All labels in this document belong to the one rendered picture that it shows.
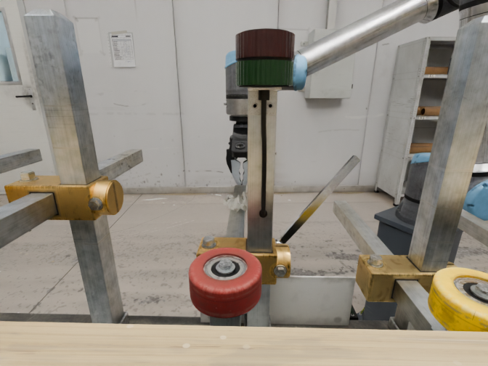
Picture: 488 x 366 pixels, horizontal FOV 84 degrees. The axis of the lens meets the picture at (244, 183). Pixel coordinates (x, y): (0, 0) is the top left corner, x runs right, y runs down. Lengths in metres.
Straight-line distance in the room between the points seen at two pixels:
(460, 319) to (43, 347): 0.35
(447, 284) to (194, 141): 2.82
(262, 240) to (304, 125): 2.70
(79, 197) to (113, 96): 2.81
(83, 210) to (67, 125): 0.11
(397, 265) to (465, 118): 0.22
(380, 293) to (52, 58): 0.52
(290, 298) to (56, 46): 0.48
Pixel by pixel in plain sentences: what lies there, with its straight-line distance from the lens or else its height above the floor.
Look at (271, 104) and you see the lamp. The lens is 0.33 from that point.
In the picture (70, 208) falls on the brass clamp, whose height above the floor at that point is 0.94.
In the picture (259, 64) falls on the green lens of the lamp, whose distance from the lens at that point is 0.28.
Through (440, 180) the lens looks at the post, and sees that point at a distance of 0.43.
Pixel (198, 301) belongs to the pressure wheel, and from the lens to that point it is 0.30.
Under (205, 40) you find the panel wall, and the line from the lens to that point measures 3.00.
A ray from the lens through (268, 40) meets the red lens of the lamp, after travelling 0.28.
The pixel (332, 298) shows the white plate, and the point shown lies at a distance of 0.52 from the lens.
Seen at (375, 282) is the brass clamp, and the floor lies 0.83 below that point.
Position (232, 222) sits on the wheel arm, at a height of 0.86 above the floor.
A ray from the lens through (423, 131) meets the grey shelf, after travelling 3.59.
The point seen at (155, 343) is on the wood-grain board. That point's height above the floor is 0.90.
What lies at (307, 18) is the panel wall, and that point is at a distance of 3.10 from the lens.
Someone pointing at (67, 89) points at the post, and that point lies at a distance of 0.40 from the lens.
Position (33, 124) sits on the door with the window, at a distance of 3.66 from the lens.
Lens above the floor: 1.08
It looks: 18 degrees down
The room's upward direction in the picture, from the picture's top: straight up
